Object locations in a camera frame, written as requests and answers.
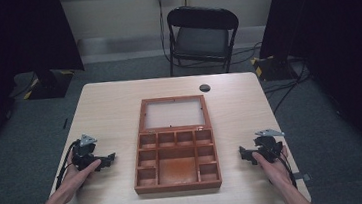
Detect black stand base striped tape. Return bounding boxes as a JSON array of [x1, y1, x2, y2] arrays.
[[249, 51, 303, 84], [20, 67, 78, 102]]

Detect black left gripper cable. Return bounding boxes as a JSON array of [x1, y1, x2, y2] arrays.
[[50, 140, 86, 204]]

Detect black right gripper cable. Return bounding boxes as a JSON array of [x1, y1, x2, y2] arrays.
[[274, 153, 299, 191]]

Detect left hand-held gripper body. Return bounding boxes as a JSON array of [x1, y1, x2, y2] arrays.
[[69, 132, 104, 174]]

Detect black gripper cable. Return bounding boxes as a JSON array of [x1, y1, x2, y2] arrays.
[[274, 153, 299, 191], [50, 140, 86, 204]]

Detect grey table edge bracket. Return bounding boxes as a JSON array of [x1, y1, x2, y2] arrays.
[[292, 171, 312, 184]]

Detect brown wooden compartment box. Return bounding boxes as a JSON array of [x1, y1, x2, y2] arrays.
[[126, 92, 224, 197]]

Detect black floor cables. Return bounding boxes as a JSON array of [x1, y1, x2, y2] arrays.
[[230, 36, 316, 119]]

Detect person's left hand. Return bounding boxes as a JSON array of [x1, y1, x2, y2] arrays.
[[50, 149, 106, 204]]

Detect black folding chair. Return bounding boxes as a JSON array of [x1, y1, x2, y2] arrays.
[[163, 0, 245, 80]]

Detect black wall socket cable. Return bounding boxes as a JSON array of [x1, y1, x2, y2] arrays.
[[156, 0, 173, 65]]

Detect person's right hand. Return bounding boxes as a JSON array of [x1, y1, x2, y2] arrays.
[[251, 144, 294, 189]]

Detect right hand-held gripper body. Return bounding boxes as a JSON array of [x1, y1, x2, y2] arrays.
[[252, 126, 288, 166]]

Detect black curtain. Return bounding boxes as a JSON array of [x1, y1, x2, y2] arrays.
[[0, 0, 94, 168], [254, 0, 362, 188]]

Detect black table cable grommet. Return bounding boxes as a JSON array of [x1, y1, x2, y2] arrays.
[[198, 83, 212, 94]]

